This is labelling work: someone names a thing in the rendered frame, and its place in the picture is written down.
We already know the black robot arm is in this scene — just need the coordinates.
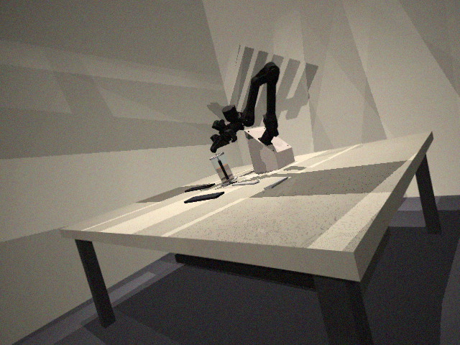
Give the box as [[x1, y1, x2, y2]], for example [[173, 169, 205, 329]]
[[212, 62, 280, 145]]

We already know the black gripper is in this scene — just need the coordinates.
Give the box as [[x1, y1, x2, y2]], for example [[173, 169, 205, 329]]
[[210, 124, 237, 150]]

